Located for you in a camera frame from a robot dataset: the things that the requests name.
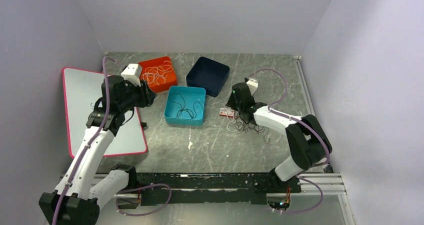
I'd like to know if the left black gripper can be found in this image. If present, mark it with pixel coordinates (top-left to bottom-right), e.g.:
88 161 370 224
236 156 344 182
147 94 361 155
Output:
118 78 157 112

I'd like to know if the brown cable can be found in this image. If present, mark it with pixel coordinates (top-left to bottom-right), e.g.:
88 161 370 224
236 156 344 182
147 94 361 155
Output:
233 117 261 133

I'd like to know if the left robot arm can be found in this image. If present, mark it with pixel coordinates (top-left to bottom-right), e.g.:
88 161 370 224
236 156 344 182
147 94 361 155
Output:
38 75 156 225

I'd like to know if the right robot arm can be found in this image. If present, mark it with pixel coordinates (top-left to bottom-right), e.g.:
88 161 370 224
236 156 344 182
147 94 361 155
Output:
226 82 332 192

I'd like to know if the red white small box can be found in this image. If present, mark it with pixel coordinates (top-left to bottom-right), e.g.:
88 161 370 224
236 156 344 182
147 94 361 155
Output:
219 107 236 119

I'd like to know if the orange plastic box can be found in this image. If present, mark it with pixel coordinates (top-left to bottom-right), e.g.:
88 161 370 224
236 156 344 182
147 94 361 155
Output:
138 56 178 93

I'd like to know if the dark blue plastic box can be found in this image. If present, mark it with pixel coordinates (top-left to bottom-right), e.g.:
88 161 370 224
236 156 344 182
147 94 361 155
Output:
186 56 230 97

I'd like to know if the light blue plastic box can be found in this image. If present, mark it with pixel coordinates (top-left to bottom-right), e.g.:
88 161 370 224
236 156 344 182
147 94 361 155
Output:
164 85 206 126

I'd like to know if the pink framed whiteboard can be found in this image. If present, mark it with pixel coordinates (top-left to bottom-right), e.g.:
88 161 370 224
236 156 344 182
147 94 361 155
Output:
62 67 148 158

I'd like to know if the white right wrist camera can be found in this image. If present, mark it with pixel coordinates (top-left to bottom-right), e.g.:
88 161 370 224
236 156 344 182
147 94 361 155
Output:
244 77 259 96

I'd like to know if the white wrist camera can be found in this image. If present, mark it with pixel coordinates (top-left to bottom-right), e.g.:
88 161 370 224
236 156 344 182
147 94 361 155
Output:
244 77 259 96
120 63 142 87

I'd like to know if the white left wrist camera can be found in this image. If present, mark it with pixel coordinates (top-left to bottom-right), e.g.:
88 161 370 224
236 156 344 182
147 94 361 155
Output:
120 63 142 87

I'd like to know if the black striped cable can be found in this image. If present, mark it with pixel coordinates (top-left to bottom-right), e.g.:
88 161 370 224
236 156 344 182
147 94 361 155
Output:
255 124 271 145

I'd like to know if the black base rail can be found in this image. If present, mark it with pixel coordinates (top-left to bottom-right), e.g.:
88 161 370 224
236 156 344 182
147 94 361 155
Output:
137 172 301 206

